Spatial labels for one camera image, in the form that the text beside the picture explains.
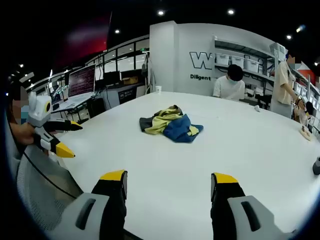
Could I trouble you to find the grey mesh office chair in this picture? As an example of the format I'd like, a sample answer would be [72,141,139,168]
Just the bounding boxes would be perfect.
[4,119,85,233]

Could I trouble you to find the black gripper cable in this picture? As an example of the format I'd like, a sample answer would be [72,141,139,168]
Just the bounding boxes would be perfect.
[22,151,78,200]

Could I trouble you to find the black cabinet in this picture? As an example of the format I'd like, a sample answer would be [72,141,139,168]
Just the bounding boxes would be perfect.
[117,84,146,105]

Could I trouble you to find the white computer desk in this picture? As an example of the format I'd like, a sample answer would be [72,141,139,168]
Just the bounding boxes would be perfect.
[51,92,101,116]

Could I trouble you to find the dark computer monitor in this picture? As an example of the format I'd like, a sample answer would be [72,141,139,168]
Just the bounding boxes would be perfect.
[103,71,121,87]

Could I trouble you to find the white storage bin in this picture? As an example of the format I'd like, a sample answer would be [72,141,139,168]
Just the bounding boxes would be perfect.
[244,58,260,71]
[216,53,230,66]
[230,56,245,68]

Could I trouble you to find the monitor with red text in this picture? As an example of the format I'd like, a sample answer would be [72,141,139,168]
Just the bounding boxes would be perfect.
[67,64,97,98]

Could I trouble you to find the yellow blue grey garment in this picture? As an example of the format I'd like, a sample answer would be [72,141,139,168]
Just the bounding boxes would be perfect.
[139,104,205,144]

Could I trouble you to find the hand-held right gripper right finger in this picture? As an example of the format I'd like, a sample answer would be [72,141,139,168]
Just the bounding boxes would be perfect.
[210,172,296,240]

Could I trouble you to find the person's left hand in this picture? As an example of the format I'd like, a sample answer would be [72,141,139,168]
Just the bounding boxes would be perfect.
[13,123,36,146]

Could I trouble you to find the grey metal storage shelf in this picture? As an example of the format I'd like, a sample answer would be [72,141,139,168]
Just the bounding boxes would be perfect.
[212,34,283,102]

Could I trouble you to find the small beige wooden object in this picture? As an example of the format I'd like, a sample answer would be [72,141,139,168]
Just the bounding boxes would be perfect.
[299,126,312,142]

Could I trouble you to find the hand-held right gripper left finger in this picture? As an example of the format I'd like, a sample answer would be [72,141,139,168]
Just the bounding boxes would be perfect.
[51,169,128,240]

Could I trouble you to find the dark grey object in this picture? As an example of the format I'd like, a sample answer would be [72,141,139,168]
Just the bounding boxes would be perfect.
[312,156,320,176]

